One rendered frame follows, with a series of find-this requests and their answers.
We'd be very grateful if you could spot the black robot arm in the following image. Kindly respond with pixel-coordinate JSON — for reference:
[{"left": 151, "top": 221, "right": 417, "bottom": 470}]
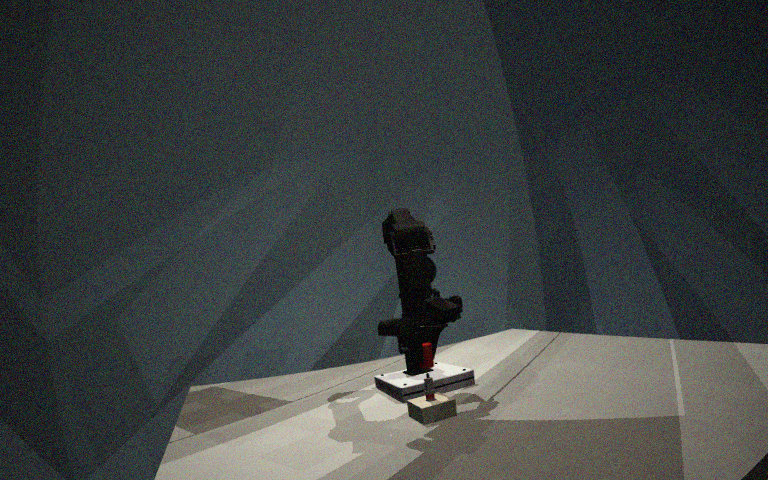
[{"left": 382, "top": 208, "right": 463, "bottom": 376}]

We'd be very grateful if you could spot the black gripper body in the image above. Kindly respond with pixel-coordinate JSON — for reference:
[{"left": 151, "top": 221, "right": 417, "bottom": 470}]
[{"left": 377, "top": 285, "right": 439, "bottom": 336}]

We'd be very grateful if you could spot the red translucent cylinder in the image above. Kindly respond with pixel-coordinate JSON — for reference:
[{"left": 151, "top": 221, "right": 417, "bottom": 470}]
[{"left": 420, "top": 343, "right": 435, "bottom": 369}]

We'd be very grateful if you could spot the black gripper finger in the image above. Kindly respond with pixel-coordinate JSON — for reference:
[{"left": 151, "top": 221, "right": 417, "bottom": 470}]
[
  {"left": 420, "top": 324, "right": 448, "bottom": 359},
  {"left": 399, "top": 331, "right": 426, "bottom": 364}
]

